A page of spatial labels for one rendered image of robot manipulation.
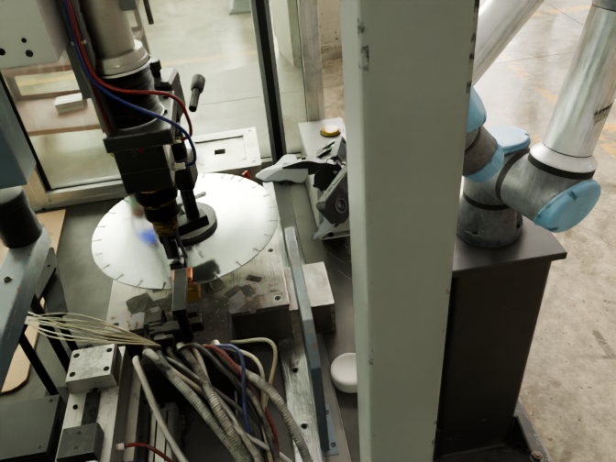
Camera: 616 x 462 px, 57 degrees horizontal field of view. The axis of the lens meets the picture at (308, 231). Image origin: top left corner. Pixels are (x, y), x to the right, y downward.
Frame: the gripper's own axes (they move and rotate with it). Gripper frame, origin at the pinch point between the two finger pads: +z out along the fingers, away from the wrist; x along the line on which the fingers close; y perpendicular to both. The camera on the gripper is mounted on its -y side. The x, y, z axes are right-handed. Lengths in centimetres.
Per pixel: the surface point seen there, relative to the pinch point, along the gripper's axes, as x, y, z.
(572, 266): -127, 105, -12
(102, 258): 13.2, -10.3, 26.5
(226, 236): 2.3, -2.5, 10.3
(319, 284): -16.7, 0.5, 5.3
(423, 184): 23, -55, -43
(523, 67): -128, 298, -14
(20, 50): 40.2, -26.0, -7.7
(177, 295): 5.6, -20.2, 9.9
